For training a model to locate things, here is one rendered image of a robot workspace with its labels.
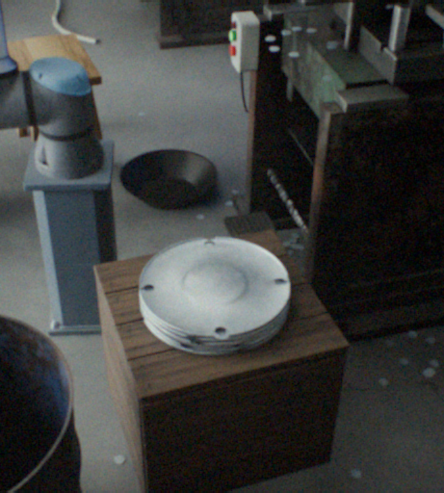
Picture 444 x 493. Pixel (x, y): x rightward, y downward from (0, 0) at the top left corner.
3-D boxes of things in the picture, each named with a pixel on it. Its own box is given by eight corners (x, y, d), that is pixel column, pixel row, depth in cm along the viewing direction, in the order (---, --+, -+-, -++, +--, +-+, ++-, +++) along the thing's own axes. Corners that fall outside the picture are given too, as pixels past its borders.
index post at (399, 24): (392, 51, 164) (400, 6, 158) (386, 45, 167) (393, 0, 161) (404, 49, 165) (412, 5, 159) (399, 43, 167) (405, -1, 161)
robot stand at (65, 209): (47, 336, 197) (22, 185, 169) (55, 287, 211) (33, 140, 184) (122, 333, 198) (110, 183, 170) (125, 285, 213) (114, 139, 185)
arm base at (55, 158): (31, 180, 171) (25, 140, 164) (39, 143, 182) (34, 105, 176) (102, 179, 171) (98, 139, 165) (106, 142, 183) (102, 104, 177)
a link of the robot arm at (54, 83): (96, 132, 167) (91, 73, 159) (32, 140, 165) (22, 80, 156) (90, 106, 177) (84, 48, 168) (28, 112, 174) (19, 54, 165)
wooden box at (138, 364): (148, 515, 158) (140, 398, 136) (105, 379, 186) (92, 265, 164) (330, 461, 168) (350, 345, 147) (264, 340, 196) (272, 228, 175)
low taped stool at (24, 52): (15, 133, 275) (1, 41, 254) (84, 121, 282) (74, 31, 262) (36, 185, 250) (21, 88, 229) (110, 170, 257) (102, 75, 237)
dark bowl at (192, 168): (130, 228, 232) (129, 209, 228) (114, 173, 255) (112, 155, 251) (228, 213, 239) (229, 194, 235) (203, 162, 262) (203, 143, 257)
